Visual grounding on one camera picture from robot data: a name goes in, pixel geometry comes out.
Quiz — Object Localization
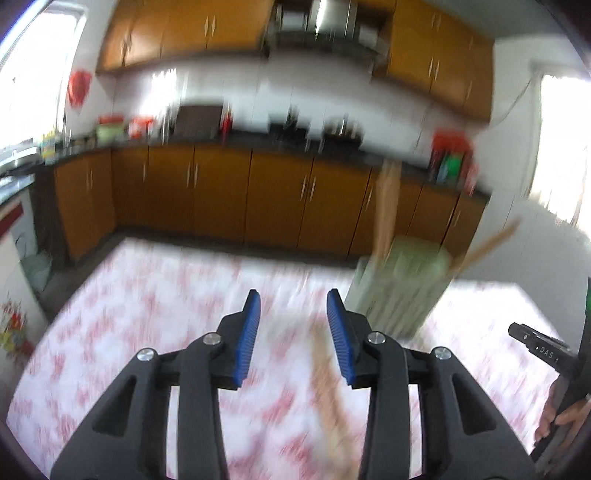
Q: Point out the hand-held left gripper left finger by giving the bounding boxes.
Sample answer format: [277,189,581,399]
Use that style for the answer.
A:
[50,289,262,480]

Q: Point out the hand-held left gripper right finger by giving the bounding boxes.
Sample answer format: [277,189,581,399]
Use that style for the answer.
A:
[326,288,532,480]

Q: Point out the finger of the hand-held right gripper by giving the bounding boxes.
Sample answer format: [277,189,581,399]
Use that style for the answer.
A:
[507,322,579,366]

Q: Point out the green perforated utensil holder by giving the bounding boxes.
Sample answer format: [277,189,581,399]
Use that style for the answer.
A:
[345,234,452,339]

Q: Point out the person's right hand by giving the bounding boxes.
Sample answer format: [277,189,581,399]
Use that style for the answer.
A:
[534,376,591,443]

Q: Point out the pink floral tablecloth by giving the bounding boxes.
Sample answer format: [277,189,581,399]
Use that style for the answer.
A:
[6,237,579,480]

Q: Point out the wooden base cabinets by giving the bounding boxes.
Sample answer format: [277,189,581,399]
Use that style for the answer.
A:
[52,143,491,265]

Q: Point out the green box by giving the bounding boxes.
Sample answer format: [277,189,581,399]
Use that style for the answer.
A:
[444,154,465,184]

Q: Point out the black kitchen countertop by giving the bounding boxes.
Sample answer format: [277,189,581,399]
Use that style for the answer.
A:
[0,128,493,205]

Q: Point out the barred window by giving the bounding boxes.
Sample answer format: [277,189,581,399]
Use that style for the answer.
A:
[525,73,588,223]

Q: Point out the dark pot with lid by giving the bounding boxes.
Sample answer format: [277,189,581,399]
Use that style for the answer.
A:
[320,117,364,149]

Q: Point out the red bag bundle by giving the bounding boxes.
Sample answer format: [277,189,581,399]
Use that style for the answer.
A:
[431,130,477,158]

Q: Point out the brown cutting board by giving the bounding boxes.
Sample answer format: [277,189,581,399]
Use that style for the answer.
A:
[177,104,223,140]

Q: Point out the white cabinet with flower print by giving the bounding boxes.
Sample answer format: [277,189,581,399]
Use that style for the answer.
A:
[0,185,52,366]

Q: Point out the red and white bag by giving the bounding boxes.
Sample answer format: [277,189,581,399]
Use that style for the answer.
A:
[128,116,156,140]

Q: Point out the green basin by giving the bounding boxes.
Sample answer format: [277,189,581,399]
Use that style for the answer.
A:
[95,123,127,145]

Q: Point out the hanging red plastic bag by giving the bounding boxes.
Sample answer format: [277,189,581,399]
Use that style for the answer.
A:
[68,69,92,107]

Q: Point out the steel range hood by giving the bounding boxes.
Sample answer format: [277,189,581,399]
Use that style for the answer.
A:
[262,0,389,62]

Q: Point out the sliding window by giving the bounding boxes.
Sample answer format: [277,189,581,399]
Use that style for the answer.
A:
[0,0,87,154]

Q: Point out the wall cable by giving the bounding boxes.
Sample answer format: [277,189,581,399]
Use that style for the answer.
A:
[414,76,542,149]

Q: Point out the wooden wall cabinets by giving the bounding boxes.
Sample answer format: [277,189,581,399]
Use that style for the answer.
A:
[94,0,496,123]

